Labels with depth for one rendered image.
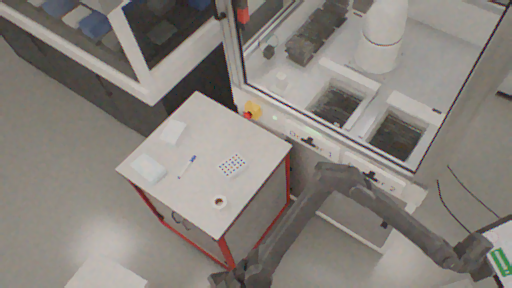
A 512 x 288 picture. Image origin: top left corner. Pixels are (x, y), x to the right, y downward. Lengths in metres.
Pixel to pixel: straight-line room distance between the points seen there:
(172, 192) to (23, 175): 1.57
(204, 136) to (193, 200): 0.35
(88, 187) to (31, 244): 0.46
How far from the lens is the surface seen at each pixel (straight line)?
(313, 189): 1.00
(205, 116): 2.09
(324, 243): 2.53
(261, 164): 1.89
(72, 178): 3.09
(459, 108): 1.30
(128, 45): 1.88
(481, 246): 1.27
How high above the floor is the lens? 2.39
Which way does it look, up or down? 59 degrees down
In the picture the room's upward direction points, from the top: straight up
